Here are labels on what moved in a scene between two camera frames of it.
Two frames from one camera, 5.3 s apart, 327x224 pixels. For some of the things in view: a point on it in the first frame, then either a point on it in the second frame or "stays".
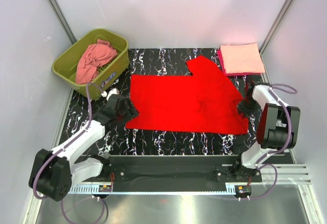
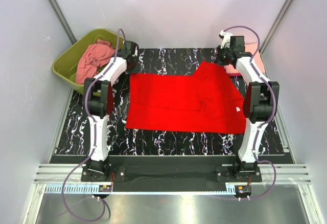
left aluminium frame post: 55,6 stays
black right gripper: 246,105 to 220,59
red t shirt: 206,102 stays
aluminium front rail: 287,173 stays
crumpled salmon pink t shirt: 94,56 stays
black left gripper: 126,109 to 133,67
